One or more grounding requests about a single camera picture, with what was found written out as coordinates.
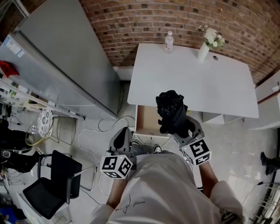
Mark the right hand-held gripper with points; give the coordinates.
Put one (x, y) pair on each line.
(198, 151)

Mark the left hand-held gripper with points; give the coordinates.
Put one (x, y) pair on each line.
(116, 166)

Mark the wooden drawer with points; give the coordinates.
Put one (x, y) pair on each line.
(146, 122)

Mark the person's right forearm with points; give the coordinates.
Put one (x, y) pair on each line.
(208, 179)

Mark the person's left forearm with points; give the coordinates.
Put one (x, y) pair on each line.
(118, 192)

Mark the white desk with drawer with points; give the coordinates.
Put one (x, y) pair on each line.
(197, 83)

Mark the person's left shoe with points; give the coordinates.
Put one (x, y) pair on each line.
(135, 143)

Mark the person's shoe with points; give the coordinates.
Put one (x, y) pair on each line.
(157, 149)
(135, 143)

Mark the person's right leg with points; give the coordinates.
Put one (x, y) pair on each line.
(147, 149)

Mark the person's right shoe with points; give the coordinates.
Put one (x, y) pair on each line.
(157, 149)

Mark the person's white shirt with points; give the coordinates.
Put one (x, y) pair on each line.
(164, 186)

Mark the white metal shelf rack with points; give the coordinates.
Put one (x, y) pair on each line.
(72, 112)

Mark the black office chair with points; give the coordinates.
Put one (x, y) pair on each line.
(65, 168)

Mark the patterned cushion stool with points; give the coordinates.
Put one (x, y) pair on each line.
(44, 122)

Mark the clear plastic bottle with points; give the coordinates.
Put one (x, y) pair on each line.
(169, 43)

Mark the white flower bouquet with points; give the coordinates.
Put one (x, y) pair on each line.
(212, 37)

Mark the white refrigerator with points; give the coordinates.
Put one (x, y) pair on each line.
(65, 54)

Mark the red fridge ornament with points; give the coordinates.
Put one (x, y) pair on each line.
(8, 68)

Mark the blue white fridge sticker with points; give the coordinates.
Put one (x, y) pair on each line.
(14, 47)

